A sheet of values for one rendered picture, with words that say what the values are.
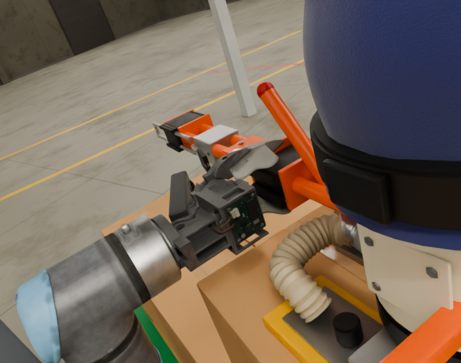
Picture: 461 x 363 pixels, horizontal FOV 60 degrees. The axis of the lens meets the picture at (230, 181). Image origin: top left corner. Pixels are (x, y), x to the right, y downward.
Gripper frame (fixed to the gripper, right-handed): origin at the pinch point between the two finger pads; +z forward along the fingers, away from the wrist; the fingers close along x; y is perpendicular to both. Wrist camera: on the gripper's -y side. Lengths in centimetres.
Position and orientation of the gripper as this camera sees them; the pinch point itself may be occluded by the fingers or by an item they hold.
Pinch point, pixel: (279, 165)
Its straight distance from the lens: 58.0
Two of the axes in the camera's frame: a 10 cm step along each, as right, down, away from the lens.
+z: 8.0, -4.7, 3.7
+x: -2.9, -8.4, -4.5
